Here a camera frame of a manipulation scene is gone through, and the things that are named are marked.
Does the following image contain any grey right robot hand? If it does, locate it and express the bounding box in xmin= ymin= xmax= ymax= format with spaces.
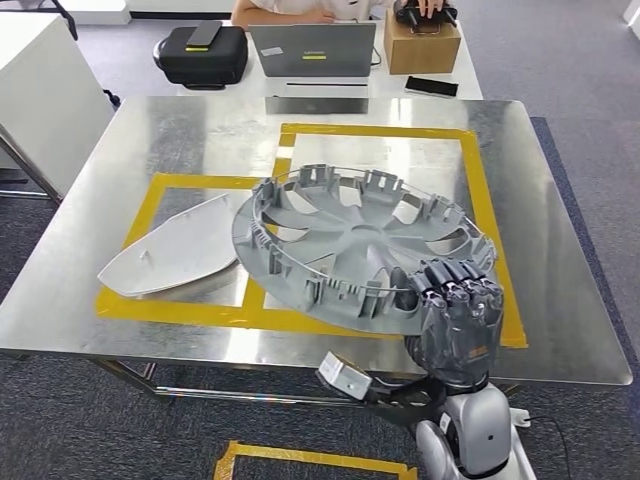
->
xmin=392 ymin=258 xmax=505 ymax=390

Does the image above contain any black remote controller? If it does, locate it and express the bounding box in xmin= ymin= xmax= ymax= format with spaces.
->
xmin=392 ymin=0 xmax=459 ymax=35

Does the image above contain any grey plastic wheel cover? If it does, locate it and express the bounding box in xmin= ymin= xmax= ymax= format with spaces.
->
xmin=231 ymin=163 xmax=500 ymax=338

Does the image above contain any steel workbench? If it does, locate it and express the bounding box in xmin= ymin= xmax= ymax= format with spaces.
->
xmin=0 ymin=95 xmax=634 ymax=407

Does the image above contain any brown cardboard box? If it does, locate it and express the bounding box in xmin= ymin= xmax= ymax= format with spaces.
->
xmin=383 ymin=9 xmax=463 ymax=77

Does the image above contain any black phone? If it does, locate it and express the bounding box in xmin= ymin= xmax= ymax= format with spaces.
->
xmin=404 ymin=74 xmax=460 ymax=99

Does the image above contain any white desk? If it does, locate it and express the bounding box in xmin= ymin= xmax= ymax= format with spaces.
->
xmin=174 ymin=16 xmax=484 ymax=101

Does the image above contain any grey laptop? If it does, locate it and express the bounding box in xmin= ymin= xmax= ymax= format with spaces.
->
xmin=248 ymin=22 xmax=377 ymax=80

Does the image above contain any person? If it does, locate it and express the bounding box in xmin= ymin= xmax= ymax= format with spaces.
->
xmin=230 ymin=0 xmax=397 ymax=32

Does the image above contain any dark flat tablet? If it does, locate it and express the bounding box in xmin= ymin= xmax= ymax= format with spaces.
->
xmin=185 ymin=19 xmax=224 ymax=50

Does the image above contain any black carrying case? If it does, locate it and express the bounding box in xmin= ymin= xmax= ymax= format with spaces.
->
xmin=153 ymin=24 xmax=250 ymax=91

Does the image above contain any pale grey plastic panel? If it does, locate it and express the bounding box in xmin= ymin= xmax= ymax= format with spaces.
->
xmin=97 ymin=192 xmax=242 ymax=299

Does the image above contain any white cabinet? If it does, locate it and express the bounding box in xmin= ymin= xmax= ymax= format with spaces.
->
xmin=0 ymin=13 xmax=118 ymax=201

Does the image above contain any black right camera bracket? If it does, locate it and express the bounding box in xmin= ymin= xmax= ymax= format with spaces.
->
xmin=364 ymin=372 xmax=447 ymax=427

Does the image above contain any black floor cable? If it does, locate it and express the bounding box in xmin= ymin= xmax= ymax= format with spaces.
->
xmin=522 ymin=413 xmax=573 ymax=480

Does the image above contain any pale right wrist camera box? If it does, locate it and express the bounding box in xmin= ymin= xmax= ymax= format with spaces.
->
xmin=316 ymin=351 xmax=374 ymax=403

